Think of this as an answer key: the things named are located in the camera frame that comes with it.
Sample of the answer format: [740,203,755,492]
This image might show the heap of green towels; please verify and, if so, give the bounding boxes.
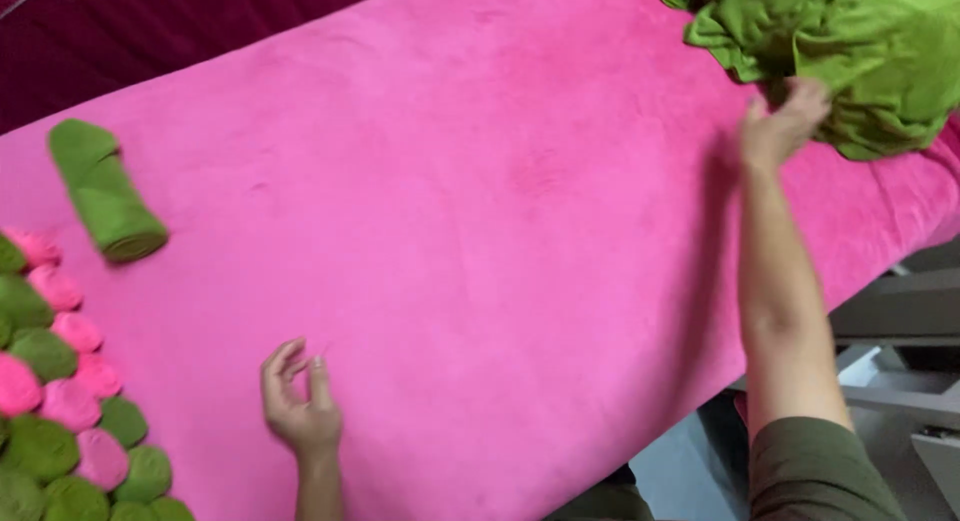
[657,0,960,162]

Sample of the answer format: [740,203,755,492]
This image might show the dark maroon cloth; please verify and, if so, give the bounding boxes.
[0,0,410,136]

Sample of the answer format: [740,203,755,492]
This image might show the grey shelf unit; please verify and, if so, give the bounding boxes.
[825,236,960,521]

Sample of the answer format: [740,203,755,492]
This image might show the olive green shirt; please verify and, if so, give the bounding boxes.
[543,416,910,521]

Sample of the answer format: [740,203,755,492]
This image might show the person's right hand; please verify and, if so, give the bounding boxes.
[740,77,831,172]

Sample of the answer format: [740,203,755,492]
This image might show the green rolled towel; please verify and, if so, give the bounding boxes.
[48,118,171,266]

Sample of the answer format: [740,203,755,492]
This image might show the pink plush table cover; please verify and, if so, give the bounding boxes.
[0,0,960,521]

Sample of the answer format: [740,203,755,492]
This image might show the person's left hand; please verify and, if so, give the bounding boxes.
[260,337,345,457]

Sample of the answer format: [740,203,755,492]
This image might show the pile of rolled towels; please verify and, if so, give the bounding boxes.
[0,228,196,521]

